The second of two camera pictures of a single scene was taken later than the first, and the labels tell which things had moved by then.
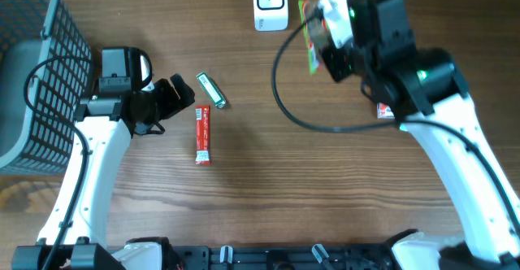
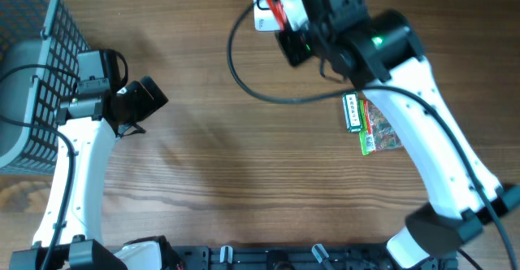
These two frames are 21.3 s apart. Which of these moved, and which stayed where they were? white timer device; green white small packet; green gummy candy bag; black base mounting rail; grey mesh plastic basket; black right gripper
Moved: green white small packet; black right gripper; green gummy candy bag
Stayed: grey mesh plastic basket; white timer device; black base mounting rail
